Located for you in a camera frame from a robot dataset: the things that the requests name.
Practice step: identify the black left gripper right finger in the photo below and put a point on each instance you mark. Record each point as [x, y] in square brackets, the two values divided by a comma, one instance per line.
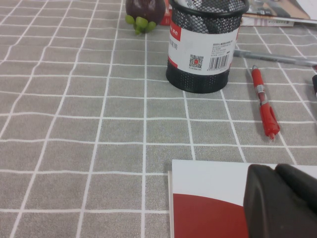
[302, 186]

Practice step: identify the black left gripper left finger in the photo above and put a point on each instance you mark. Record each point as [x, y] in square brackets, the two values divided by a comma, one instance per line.
[272, 210]

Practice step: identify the white marker with black cap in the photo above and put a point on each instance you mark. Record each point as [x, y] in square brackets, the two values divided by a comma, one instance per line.
[315, 84]

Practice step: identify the red retractable pen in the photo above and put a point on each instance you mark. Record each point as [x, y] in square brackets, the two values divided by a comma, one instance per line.
[268, 119]

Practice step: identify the grey slim pen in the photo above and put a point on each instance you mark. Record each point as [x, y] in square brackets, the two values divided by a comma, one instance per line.
[272, 57]

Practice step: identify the black mesh pen holder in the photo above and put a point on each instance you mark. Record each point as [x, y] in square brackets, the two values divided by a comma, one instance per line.
[198, 49]

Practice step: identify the white and red AgileX brochure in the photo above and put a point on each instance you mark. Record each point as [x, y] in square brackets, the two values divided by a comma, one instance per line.
[210, 178]

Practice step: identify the photo cover brochure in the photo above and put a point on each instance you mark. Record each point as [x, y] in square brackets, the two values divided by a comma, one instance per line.
[272, 10]

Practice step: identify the grey checked tablecloth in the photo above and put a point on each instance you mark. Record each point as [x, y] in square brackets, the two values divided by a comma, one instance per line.
[74, 124]

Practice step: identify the red hardcover book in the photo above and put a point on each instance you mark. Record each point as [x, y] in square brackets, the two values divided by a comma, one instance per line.
[166, 17]

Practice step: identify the dark purple mangosteen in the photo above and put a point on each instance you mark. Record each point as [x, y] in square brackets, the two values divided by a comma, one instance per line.
[146, 10]

